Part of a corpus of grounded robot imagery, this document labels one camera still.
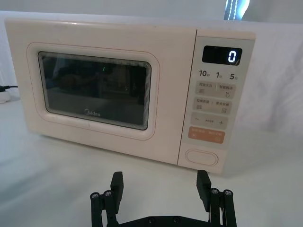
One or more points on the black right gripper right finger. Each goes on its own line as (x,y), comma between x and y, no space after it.
(204,189)

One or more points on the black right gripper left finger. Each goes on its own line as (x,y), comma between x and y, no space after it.
(116,189)

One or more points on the white table cloth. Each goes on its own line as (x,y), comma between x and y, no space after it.
(47,184)

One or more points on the grey oven control panel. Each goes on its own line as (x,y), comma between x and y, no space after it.
(213,113)

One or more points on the cream microwave oven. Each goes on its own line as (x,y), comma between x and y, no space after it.
(165,94)

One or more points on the white power strip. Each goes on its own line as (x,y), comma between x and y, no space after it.
(4,97)

